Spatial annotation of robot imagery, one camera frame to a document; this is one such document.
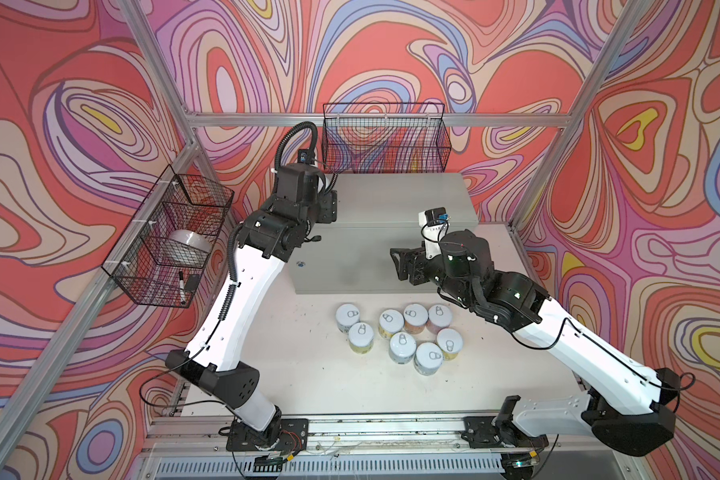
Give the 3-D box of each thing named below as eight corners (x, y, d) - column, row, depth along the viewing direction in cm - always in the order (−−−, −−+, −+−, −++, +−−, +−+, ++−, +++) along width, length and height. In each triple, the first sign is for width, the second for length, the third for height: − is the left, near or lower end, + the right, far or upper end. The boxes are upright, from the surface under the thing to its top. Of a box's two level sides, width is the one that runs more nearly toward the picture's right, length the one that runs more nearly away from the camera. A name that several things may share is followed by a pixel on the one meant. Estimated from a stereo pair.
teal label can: (332, 322, 95) (330, 314, 90) (348, 307, 98) (347, 299, 94) (346, 336, 92) (345, 328, 87) (363, 320, 95) (363, 312, 91)
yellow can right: (437, 360, 87) (440, 353, 83) (433, 336, 92) (436, 328, 87) (461, 360, 87) (466, 353, 83) (456, 336, 92) (460, 328, 87)
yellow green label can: (378, 338, 90) (379, 332, 86) (378, 315, 94) (378, 309, 91) (404, 338, 90) (405, 332, 86) (401, 315, 94) (403, 309, 91)
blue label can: (390, 364, 86) (391, 357, 82) (388, 338, 91) (389, 331, 87) (415, 364, 86) (418, 357, 82) (412, 338, 91) (415, 331, 87)
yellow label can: (348, 354, 88) (347, 347, 84) (349, 330, 93) (348, 322, 89) (373, 354, 88) (373, 347, 84) (372, 330, 93) (373, 322, 89)
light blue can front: (414, 375, 84) (417, 368, 80) (412, 350, 89) (414, 342, 84) (440, 375, 84) (445, 368, 80) (436, 350, 89) (440, 342, 84)
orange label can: (404, 334, 92) (406, 325, 87) (402, 312, 97) (404, 303, 92) (426, 334, 92) (430, 325, 87) (423, 312, 97) (426, 303, 92)
